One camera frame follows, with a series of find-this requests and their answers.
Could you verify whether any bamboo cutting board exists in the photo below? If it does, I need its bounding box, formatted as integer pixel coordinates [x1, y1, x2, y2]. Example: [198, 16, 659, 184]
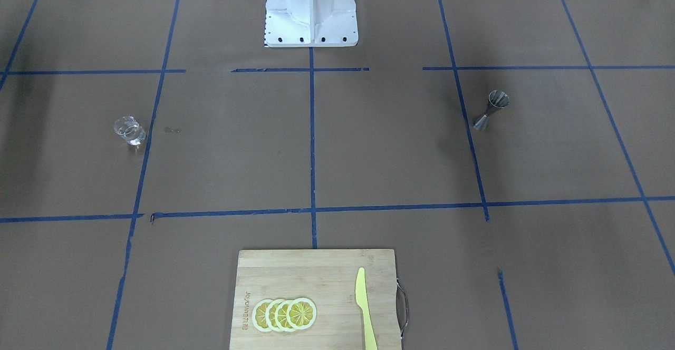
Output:
[229, 249, 402, 349]

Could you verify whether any lemon slice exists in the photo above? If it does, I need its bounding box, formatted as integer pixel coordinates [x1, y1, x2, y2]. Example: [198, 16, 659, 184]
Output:
[253, 299, 273, 333]
[265, 299, 285, 332]
[286, 297, 317, 330]
[273, 300, 296, 332]

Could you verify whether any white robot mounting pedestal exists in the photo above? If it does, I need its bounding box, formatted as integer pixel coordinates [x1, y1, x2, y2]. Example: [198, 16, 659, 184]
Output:
[264, 0, 359, 47]

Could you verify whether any clear glass cup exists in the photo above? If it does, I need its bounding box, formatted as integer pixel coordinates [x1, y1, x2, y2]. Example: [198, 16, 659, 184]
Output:
[113, 115, 147, 146]

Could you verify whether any yellow plastic knife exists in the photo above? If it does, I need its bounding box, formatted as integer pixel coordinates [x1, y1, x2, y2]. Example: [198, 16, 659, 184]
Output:
[355, 267, 378, 349]

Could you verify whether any steel double jigger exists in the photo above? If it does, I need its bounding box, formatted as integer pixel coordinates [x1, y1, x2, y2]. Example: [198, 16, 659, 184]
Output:
[472, 90, 509, 131]

